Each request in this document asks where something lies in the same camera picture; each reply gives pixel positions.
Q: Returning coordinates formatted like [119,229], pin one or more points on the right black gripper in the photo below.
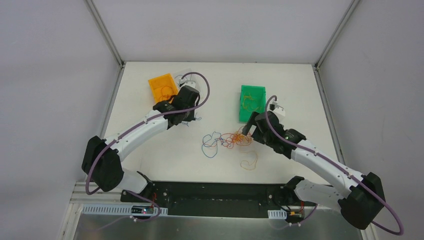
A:
[250,124]

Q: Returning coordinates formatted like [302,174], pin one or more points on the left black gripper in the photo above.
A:
[183,117]

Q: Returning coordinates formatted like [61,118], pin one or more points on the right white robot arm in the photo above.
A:
[355,195]

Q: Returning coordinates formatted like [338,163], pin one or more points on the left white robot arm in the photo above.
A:
[103,158]

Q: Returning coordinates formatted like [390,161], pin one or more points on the white translucent plastic bin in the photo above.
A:
[182,73]

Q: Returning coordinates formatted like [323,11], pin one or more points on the green plastic bin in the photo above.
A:
[252,99]

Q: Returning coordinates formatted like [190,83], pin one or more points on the orange plastic bin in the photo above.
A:
[162,87]

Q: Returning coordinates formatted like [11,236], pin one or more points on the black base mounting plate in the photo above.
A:
[226,200]

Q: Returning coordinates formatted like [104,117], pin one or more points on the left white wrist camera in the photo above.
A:
[188,80]

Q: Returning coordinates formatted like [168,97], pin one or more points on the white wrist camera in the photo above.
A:
[277,110]
[188,80]

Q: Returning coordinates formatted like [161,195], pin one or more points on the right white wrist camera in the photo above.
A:
[277,110]

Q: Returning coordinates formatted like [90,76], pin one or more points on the aluminium frame rail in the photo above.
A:
[338,30]
[92,8]

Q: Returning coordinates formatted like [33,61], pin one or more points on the right aluminium frame rail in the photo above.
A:
[338,30]

